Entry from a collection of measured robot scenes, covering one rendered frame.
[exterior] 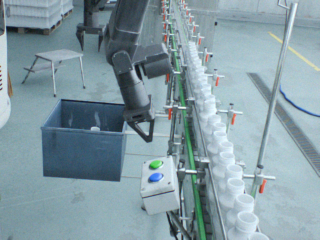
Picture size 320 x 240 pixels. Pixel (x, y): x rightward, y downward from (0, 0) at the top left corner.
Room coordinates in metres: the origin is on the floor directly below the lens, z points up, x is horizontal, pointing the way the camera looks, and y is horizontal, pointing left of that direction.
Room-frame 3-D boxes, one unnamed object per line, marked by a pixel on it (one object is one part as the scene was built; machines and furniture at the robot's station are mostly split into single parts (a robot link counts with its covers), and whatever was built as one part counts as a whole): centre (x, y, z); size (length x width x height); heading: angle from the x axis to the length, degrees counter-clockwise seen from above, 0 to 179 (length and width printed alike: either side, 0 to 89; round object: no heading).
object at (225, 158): (0.84, -0.16, 1.08); 0.06 x 0.06 x 0.17
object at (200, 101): (1.31, -0.13, 1.08); 0.06 x 0.06 x 0.17
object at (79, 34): (1.49, 0.33, 1.26); 0.07 x 0.07 x 0.09; 3
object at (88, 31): (1.50, 0.30, 1.26); 0.07 x 0.07 x 0.09; 3
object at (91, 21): (1.49, 0.31, 1.33); 0.10 x 0.07 x 0.07; 93
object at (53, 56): (4.39, 1.36, 0.21); 0.61 x 0.47 x 0.41; 56
